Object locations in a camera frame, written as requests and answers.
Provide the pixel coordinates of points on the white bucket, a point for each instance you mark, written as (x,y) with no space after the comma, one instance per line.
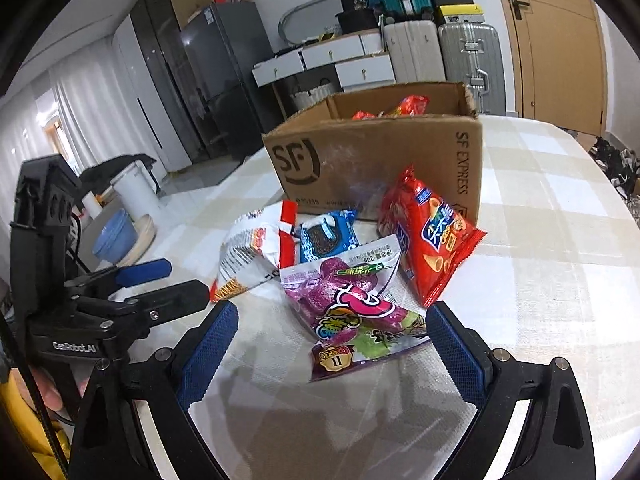
(137,191)

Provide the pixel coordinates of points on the brown SF cardboard box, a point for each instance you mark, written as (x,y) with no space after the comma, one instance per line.
(326,161)

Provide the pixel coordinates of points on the black glass cabinet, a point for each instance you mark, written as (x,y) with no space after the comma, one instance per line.
(158,34)

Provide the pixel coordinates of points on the blue Oreo packet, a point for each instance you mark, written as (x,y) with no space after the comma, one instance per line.
(327,235)

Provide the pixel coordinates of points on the silver aluminium suitcase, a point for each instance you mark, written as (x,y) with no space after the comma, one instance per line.
(471,55)

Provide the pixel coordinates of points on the yellow black box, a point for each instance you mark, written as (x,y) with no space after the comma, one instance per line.
(461,13)

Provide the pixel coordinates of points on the purple grape candy bag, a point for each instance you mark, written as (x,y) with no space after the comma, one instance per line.
(346,301)

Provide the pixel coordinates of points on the white curtains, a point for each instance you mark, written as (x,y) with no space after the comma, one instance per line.
(101,119)

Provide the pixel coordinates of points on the white ribbed suitcase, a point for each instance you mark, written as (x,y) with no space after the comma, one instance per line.
(414,51)

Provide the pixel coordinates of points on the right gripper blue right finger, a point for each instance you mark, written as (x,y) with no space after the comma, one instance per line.
(555,441)

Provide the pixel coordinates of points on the white drawer desk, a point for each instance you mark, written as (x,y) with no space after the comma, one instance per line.
(359,60)

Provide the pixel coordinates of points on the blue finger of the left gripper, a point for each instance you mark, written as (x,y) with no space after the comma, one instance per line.
(169,303)
(141,273)

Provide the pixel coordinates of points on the dark grey refrigerator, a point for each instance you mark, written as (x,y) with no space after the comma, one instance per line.
(224,42)

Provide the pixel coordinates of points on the blue plastic basin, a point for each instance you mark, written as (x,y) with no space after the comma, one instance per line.
(116,238)

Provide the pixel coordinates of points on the wooden door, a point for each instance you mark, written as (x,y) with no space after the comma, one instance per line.
(559,62)

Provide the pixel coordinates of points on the white orange snack bag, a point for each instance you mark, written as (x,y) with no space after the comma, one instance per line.
(258,245)

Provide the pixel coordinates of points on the red Oreo cookie packet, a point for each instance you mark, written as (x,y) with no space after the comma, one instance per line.
(413,105)

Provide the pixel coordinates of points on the woven laundry basket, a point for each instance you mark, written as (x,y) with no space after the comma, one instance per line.
(306,98)

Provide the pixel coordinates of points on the yellow left sleeve forearm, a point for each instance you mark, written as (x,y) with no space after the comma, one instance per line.
(30,429)

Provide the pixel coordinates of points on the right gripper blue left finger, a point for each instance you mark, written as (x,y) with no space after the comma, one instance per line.
(109,441)

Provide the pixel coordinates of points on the red chips snack bag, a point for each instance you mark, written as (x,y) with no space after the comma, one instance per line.
(434,238)

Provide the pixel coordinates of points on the person's left hand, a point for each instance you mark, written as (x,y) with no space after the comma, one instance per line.
(46,386)

